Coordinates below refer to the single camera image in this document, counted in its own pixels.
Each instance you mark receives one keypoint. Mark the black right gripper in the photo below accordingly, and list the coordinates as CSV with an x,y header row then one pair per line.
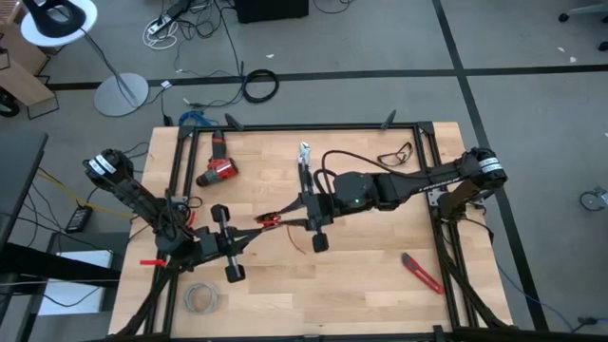
x,y
320,209

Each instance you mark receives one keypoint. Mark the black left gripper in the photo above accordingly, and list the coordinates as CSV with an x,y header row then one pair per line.
x,y
214,242

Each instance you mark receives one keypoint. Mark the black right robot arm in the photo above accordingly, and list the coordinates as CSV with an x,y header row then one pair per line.
x,y
404,183

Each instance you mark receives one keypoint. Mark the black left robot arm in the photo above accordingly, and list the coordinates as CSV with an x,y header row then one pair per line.
x,y
128,190

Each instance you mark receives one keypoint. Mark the grey black pliers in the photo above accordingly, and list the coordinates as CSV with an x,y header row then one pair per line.
x,y
304,152

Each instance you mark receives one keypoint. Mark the red black power drill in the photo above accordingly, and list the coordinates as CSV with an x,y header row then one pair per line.
x,y
217,147

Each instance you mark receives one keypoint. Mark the clear safety glasses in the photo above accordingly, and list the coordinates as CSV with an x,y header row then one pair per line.
x,y
390,160

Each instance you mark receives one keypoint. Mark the red utility knife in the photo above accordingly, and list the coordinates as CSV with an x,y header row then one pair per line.
x,y
423,274

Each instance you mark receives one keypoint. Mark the black power adapter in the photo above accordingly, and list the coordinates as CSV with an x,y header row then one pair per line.
x,y
78,218

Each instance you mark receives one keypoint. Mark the white box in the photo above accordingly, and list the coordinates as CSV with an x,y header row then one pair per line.
x,y
71,285

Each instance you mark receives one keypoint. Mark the floor lamp with round base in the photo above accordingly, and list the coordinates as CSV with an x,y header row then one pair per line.
x,y
121,95

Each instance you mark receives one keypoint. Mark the black desk leg beam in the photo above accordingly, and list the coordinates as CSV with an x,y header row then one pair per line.
x,y
57,263

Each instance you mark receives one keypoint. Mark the black floor box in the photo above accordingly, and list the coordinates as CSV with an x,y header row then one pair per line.
x,y
271,9

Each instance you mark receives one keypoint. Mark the white power strip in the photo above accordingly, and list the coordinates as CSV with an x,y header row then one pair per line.
x,y
159,26

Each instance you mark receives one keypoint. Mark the black desk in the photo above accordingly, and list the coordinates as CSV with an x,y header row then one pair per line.
x,y
19,180

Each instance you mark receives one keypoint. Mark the black wheel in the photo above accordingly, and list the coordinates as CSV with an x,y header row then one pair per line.
x,y
7,108

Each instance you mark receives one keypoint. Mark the grey chair caster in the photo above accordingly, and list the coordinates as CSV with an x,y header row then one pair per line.
x,y
594,199

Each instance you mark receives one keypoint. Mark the office chair base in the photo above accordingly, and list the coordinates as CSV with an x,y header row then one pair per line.
x,y
584,9

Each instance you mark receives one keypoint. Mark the black frame clamp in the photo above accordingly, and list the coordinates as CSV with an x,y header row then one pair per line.
x,y
388,119
233,122

